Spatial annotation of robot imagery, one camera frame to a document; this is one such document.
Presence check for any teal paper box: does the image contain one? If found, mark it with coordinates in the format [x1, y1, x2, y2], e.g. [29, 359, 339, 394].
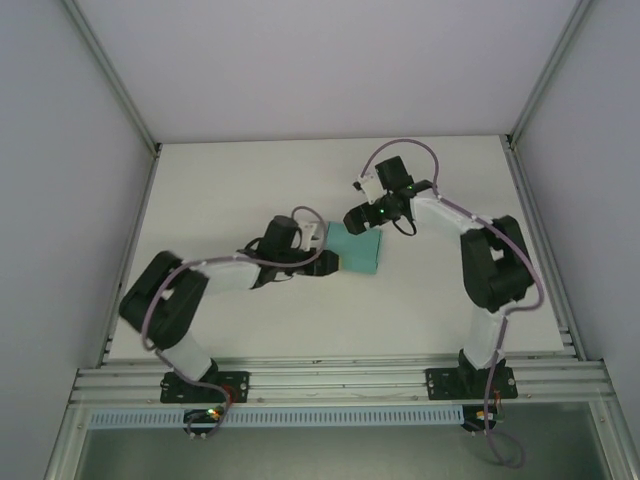
[324, 221, 384, 276]

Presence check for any left black connector board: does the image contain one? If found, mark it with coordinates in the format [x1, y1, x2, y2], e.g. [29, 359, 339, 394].
[183, 407, 226, 436]

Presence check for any black connector board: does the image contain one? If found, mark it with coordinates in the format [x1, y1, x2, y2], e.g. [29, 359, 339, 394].
[183, 407, 226, 436]
[462, 404, 506, 432]

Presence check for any grey metal sheet panel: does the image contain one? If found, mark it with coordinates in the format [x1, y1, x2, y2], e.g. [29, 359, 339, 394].
[74, 402, 601, 480]

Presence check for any right black connector board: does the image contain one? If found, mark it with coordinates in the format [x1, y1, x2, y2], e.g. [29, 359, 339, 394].
[462, 404, 506, 432]

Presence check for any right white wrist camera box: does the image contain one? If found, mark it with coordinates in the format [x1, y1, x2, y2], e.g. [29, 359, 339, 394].
[351, 169, 385, 205]

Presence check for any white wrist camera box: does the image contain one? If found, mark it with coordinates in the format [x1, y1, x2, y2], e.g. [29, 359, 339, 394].
[293, 221, 327, 251]
[351, 169, 385, 205]

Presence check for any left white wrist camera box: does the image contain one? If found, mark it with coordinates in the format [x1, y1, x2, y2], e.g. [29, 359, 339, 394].
[293, 221, 327, 251]

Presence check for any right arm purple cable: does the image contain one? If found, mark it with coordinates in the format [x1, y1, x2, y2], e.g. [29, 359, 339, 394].
[359, 138, 546, 469]

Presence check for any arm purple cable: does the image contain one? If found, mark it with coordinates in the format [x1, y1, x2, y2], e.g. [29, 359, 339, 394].
[142, 205, 329, 441]
[359, 138, 546, 469]

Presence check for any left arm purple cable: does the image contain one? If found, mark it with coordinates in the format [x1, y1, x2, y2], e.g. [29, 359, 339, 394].
[142, 205, 329, 441]

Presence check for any aluminium mounting rail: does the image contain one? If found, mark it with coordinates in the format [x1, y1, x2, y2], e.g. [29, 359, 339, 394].
[69, 352, 616, 406]

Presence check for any aluminium table side rail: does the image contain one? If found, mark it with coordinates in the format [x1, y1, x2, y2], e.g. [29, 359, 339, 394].
[97, 144, 164, 369]
[502, 134, 586, 361]

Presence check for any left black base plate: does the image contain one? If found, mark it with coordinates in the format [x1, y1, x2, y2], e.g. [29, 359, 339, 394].
[159, 370, 251, 405]

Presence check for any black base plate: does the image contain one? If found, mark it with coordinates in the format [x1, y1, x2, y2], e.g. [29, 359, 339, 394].
[159, 370, 251, 405]
[424, 367, 518, 401]

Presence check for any light blue slotted cable duct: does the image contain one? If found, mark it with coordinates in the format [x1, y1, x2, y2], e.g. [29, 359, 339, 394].
[88, 405, 466, 430]

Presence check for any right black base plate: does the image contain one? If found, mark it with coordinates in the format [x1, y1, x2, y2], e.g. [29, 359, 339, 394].
[424, 367, 518, 401]

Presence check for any aluminium frame post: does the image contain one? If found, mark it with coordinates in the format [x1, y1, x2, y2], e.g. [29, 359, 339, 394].
[504, 0, 599, 149]
[62, 0, 164, 154]

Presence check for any aluminium lower frame profile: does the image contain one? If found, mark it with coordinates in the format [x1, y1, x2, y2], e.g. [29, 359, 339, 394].
[44, 404, 94, 480]
[589, 399, 640, 480]

